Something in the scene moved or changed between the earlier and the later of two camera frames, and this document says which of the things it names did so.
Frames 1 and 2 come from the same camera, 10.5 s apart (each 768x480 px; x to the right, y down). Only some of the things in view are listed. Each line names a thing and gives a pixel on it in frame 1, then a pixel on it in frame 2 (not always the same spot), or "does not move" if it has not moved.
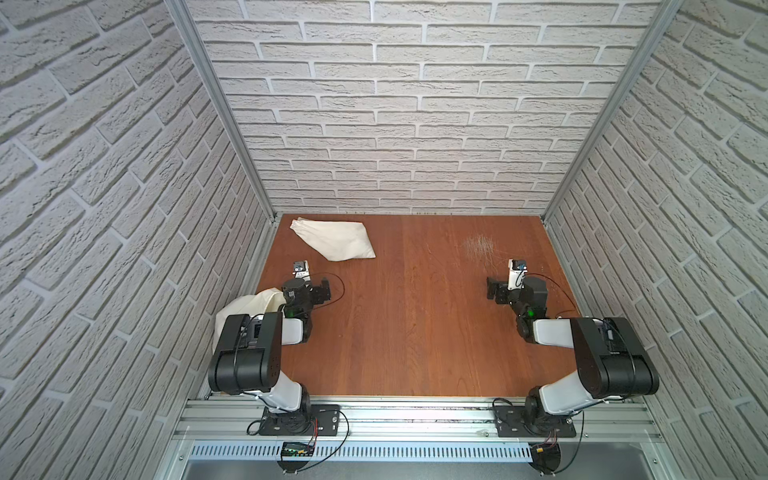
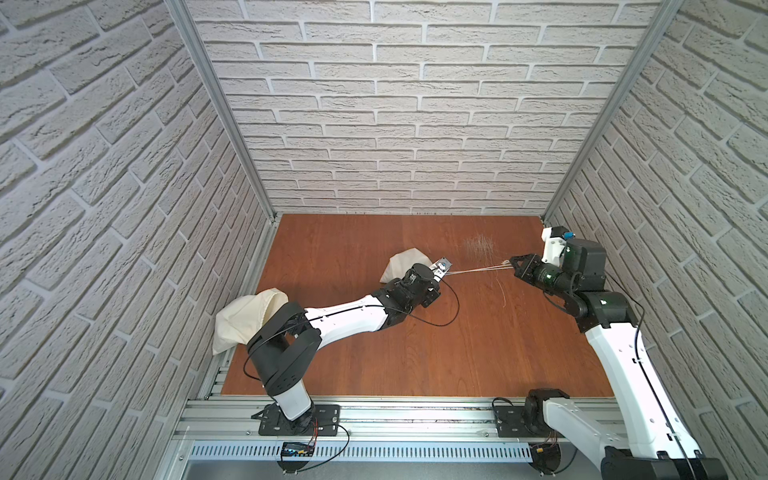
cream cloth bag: x=267 y=301 does not move
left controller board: x=297 y=449 does not move
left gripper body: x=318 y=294 -> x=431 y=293
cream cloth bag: x=336 y=240 -> x=399 y=265
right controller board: x=545 y=457 does not move
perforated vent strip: x=367 y=452 does not move
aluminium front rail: x=238 y=420 does not move
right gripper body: x=496 y=294 -> x=539 y=274
